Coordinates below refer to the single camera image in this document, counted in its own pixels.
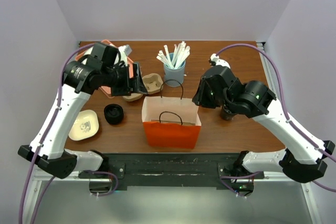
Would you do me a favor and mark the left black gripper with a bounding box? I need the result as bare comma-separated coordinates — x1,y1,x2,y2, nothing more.
102,61,148,96

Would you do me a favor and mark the cardboard cup carrier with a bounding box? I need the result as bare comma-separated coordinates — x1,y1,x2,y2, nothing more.
122,73,163,102

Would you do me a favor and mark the orange paper bag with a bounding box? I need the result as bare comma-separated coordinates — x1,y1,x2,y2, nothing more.
141,94,202,149

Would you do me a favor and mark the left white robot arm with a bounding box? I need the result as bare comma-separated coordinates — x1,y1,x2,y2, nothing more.
18,42,147,179

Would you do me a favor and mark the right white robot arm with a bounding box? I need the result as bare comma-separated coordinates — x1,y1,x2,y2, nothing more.
192,66,335,183

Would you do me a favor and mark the pink serving tray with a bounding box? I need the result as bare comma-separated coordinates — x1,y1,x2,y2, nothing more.
75,39,114,99

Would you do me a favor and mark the blue straw holder cup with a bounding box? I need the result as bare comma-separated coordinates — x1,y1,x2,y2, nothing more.
163,61,186,87

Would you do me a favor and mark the stack of black lids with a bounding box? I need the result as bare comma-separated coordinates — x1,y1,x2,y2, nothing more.
103,104,124,125

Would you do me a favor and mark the white wrapped straws bundle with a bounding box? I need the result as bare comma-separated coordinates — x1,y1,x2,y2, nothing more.
156,41,191,70

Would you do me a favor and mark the cream panda plate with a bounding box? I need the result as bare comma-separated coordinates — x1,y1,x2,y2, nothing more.
68,110,99,141

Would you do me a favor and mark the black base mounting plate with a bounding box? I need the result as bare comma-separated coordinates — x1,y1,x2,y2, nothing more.
78,152,265,192

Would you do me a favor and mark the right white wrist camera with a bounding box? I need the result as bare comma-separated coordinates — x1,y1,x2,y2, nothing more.
209,54,230,68

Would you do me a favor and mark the aluminium frame rail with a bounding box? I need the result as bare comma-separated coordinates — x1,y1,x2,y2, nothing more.
259,53,322,223

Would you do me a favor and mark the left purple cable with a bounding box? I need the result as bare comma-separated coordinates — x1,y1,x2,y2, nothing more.
18,42,95,224

